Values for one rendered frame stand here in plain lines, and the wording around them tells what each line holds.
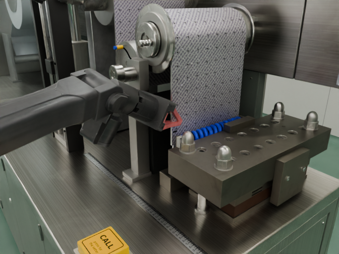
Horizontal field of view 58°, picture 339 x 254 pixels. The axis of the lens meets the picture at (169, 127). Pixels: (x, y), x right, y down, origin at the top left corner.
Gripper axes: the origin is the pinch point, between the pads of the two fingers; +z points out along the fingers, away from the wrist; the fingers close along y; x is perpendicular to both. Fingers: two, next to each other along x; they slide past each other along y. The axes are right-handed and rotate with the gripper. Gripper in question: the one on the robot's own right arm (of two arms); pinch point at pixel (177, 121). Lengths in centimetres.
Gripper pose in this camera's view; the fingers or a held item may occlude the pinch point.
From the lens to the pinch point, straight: 71.7
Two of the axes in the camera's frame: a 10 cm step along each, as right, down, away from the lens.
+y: 6.1, 3.0, -7.3
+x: 4.0, -9.2, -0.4
